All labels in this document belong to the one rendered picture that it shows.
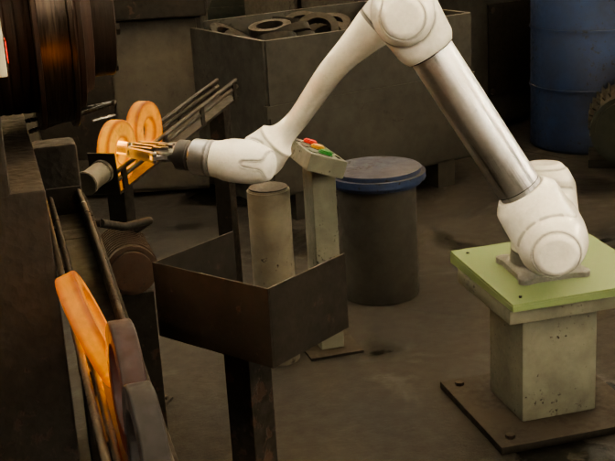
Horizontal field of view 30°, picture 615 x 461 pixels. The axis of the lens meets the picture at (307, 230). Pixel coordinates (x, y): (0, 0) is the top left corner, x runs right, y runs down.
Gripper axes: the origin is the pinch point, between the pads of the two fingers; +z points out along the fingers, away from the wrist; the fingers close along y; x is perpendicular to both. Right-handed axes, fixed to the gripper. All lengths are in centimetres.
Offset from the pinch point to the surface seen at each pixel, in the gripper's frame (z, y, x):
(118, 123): -0.8, -0.9, 6.3
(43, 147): 0.1, -34.5, 8.2
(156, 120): -1.1, 20.0, 2.7
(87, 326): -56, -116, 8
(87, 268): -29, -68, -4
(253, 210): -24.4, 31.2, -22.9
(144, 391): -77, -139, 12
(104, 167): -2.0, -10.7, -2.4
